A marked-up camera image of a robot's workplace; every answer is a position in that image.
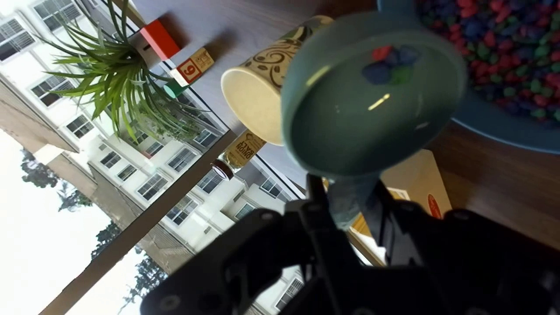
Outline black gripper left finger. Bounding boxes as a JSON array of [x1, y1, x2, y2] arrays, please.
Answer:
[[137, 174, 346, 315]]

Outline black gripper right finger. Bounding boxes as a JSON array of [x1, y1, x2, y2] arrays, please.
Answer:
[[367, 179, 560, 315]]

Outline small teal pot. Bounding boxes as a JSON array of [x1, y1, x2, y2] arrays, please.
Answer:
[[279, 13, 468, 233]]

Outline colourful beans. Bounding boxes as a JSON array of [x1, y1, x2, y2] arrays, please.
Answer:
[[360, 0, 560, 125]]

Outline cream wooden box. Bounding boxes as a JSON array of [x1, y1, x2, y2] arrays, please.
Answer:
[[347, 148, 454, 235]]

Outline glass spice jar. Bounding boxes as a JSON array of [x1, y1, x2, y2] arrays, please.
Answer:
[[209, 130, 269, 183]]

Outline patterned paper cup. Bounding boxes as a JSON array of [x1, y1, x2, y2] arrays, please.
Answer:
[[218, 15, 337, 148]]

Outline white numbered wooden block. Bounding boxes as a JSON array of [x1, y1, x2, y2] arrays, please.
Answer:
[[169, 48, 216, 88]]

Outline green potted plant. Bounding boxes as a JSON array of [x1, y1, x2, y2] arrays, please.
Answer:
[[41, 0, 206, 146]]

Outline red wooden block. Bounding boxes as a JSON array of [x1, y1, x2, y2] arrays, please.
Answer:
[[129, 18, 183, 67]]

